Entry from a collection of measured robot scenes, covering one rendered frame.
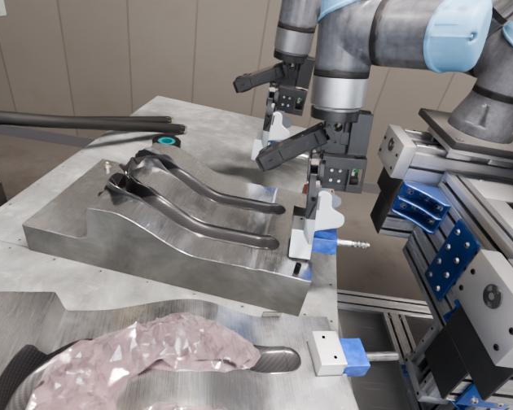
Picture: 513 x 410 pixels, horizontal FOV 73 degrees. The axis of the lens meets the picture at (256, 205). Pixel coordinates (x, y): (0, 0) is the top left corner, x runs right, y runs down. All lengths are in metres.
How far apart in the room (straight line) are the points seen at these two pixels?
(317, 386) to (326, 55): 0.43
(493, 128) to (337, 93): 0.54
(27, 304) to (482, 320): 0.60
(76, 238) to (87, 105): 2.07
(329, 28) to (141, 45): 2.01
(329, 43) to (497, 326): 0.43
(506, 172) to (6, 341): 1.02
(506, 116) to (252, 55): 1.64
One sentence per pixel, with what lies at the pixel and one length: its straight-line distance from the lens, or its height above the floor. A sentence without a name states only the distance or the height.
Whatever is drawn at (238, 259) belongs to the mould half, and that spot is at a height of 0.89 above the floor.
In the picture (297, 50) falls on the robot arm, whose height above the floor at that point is 1.16.
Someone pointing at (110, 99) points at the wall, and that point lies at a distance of 2.61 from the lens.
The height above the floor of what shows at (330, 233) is 0.94.
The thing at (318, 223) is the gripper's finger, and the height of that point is 0.98.
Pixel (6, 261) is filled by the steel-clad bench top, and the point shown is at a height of 0.80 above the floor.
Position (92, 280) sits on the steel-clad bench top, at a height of 0.80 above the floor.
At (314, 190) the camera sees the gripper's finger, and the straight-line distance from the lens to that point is 0.51.
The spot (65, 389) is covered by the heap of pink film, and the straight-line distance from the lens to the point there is 0.45.
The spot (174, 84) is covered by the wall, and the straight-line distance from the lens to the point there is 2.43.
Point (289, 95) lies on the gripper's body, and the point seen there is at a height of 1.07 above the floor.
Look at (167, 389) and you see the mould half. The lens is 0.44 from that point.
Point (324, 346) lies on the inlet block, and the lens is 0.51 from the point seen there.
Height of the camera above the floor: 1.29
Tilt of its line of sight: 35 degrees down
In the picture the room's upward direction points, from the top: 11 degrees clockwise
